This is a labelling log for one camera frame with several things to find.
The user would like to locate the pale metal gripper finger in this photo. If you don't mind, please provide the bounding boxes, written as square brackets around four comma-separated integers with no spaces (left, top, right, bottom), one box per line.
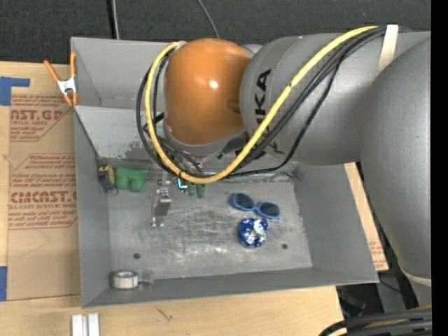
[150,188,159,228]
[157,187,173,228]

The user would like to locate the grey metal bin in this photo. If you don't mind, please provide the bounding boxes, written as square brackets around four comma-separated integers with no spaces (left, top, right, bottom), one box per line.
[69,36,380,309]

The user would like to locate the blue sunglasses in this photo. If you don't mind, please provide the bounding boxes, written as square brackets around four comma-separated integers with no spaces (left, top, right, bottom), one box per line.
[227,192,282,221]

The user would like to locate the yellow and black small tool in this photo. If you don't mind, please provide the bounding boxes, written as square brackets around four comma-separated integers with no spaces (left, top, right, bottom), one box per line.
[96,162,118,197]

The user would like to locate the grey tape roll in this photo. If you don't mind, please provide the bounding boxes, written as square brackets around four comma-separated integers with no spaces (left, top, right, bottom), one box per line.
[111,269,140,291]

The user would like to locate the brown cardboard board, red print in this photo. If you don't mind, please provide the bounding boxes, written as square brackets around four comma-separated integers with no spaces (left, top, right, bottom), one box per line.
[0,60,390,302]

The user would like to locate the green toy block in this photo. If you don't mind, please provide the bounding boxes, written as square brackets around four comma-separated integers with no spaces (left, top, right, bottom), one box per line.
[114,167,148,192]

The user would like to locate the blue and white crumpled ball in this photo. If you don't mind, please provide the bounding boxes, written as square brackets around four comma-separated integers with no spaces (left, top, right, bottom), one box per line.
[237,217,270,249]

